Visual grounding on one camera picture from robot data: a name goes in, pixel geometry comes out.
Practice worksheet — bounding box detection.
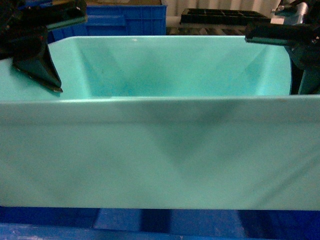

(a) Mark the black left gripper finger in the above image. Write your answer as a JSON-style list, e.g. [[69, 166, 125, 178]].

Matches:
[[44, 0, 88, 30], [12, 27, 63, 93]]

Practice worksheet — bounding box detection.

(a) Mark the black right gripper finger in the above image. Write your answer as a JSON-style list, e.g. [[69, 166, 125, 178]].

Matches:
[[245, 23, 315, 46]]

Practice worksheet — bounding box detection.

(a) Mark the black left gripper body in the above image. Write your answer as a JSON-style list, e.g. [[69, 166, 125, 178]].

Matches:
[[0, 0, 50, 60]]

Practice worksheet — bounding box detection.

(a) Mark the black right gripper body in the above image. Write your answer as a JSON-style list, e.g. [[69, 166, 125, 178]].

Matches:
[[285, 0, 320, 95]]

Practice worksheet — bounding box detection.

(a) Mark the teal plastic bin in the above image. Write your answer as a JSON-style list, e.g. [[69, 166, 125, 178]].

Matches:
[[0, 36, 320, 210]]

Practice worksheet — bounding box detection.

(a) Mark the blue stacked crate upper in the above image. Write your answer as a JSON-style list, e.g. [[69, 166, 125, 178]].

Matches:
[[48, 4, 167, 43]]

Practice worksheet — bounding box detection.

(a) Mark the black compartment tray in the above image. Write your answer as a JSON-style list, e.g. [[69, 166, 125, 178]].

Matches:
[[180, 8, 271, 26]]

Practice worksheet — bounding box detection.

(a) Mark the grey expandable roller conveyor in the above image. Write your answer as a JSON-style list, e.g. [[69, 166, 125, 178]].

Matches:
[[166, 25, 245, 36]]

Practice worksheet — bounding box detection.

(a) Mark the large blue plastic crate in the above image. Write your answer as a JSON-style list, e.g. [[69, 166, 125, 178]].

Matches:
[[0, 206, 320, 240]]

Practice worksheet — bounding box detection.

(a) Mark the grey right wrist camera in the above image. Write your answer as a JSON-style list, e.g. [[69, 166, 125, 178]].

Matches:
[[270, 1, 309, 26]]

